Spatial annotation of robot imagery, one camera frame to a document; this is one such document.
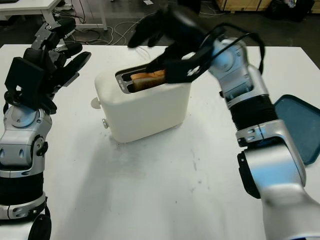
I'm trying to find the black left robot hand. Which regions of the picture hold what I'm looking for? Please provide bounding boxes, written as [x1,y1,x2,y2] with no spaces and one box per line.
[23,18,93,114]

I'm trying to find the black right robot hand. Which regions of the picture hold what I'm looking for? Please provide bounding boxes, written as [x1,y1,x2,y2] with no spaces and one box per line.
[127,6,214,74]

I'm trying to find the browned toast slice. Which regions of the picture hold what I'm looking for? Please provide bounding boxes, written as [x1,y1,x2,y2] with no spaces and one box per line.
[130,69,168,93]

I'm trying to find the white two-slot toaster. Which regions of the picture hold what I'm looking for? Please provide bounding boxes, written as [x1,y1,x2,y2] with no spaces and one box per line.
[90,59,193,144]

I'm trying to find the wooden crate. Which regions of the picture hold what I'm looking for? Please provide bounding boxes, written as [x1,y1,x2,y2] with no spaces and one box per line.
[216,0,270,12]

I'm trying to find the white office desk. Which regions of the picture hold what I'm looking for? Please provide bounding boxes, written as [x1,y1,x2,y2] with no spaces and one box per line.
[0,0,109,32]

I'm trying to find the black bag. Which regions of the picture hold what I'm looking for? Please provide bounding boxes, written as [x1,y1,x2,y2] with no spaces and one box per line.
[264,0,316,23]

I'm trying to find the blue plastic tray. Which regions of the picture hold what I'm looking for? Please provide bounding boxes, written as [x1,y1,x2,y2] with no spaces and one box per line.
[273,93,320,166]

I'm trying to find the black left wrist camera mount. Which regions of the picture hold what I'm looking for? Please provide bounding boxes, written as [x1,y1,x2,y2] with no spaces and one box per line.
[4,56,46,101]

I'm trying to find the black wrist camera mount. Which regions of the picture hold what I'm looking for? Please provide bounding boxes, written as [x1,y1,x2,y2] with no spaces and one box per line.
[4,56,46,101]
[163,51,216,85]

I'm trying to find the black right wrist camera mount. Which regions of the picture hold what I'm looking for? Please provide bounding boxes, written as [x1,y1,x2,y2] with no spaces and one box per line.
[163,51,216,85]

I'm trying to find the white toaster power cord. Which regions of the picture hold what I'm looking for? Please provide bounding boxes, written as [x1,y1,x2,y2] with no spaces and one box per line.
[136,46,151,61]

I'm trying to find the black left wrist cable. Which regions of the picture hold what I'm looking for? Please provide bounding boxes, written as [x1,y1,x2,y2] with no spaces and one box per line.
[2,90,21,118]

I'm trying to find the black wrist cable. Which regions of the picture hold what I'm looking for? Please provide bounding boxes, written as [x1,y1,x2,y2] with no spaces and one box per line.
[204,23,266,76]
[2,90,21,118]

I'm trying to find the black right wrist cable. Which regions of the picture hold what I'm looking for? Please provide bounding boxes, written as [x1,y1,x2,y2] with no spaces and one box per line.
[204,23,266,76]

